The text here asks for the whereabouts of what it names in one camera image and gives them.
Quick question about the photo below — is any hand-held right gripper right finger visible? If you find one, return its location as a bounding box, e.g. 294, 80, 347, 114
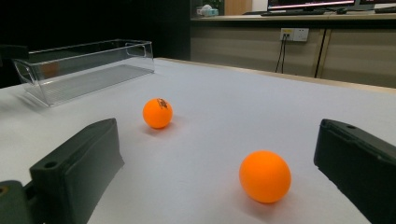
313, 119, 396, 224

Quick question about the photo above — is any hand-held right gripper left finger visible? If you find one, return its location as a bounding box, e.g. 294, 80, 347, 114
29, 118, 125, 224

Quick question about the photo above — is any clear plastic storage box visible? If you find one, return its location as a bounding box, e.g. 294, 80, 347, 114
12, 38, 155, 107

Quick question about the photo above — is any orange table tennis ball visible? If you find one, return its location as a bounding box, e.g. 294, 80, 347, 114
142, 97, 174, 130
238, 150, 292, 204

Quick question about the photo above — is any light wooden table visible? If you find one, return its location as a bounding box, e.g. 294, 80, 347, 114
154, 57, 396, 95

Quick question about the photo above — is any white table mat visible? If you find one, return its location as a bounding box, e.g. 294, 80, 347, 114
0, 58, 396, 224

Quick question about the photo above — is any beige wooden cabinet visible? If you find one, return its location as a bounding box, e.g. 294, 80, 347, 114
190, 12, 396, 89

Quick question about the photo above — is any black keyboard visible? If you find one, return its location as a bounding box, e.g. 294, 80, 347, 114
261, 9, 326, 17

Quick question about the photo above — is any computer monitor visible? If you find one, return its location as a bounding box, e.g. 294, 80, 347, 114
267, 0, 356, 12

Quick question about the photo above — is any teal tissue box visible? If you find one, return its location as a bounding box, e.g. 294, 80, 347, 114
196, 4, 219, 18

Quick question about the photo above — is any black power cable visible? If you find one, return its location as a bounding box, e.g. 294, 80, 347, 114
275, 35, 286, 74
280, 35, 289, 75

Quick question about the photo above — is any white wall socket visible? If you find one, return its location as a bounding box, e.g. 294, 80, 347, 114
279, 27, 310, 42

